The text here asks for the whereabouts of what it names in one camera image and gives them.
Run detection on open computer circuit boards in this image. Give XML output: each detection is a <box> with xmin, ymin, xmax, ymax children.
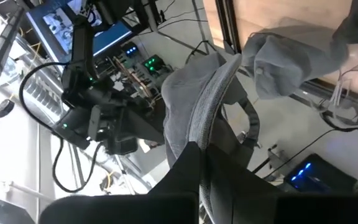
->
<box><xmin>93</xmin><ymin>42</ymin><xmax>175</xmax><ymax>102</ymax></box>

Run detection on black handheld device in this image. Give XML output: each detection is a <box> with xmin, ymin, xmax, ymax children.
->
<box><xmin>0</xmin><ymin>98</ymin><xmax>16</xmax><ymax>123</ymax></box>

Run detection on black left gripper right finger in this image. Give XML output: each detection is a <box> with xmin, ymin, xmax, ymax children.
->
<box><xmin>203</xmin><ymin>144</ymin><xmax>358</xmax><ymax>224</ymax></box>

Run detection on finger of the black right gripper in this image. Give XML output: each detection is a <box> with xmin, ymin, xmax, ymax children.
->
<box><xmin>125</xmin><ymin>108</ymin><xmax>167</xmax><ymax>144</ymax></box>

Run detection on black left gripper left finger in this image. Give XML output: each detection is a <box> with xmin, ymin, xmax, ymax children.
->
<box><xmin>39</xmin><ymin>141</ymin><xmax>201</xmax><ymax>224</ymax></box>

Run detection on computer monitor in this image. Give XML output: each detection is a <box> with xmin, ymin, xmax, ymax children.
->
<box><xmin>26</xmin><ymin>0</ymin><xmax>135</xmax><ymax>58</ymax></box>

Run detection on right arm cable loop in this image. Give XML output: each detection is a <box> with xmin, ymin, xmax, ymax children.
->
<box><xmin>19</xmin><ymin>61</ymin><xmax>104</xmax><ymax>194</ymax></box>

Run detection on black computer case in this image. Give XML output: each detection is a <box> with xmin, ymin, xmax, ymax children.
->
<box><xmin>283</xmin><ymin>153</ymin><xmax>358</xmax><ymax>193</ymax></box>

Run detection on grey denim shorts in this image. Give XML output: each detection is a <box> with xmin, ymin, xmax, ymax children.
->
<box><xmin>214</xmin><ymin>0</ymin><xmax>358</xmax><ymax>139</ymax></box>

